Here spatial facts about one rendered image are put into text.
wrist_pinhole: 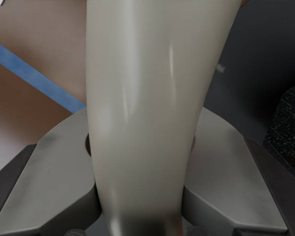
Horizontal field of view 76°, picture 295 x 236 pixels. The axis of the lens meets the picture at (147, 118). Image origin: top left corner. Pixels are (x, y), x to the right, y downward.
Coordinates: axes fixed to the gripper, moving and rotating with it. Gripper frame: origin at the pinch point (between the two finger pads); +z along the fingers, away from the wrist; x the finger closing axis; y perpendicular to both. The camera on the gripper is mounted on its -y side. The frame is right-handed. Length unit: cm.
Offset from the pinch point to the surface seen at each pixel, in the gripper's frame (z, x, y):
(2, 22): 89, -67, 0
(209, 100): 80, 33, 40
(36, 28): 88, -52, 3
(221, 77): 81, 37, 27
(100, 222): 16.7, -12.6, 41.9
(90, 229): 14.2, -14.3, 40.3
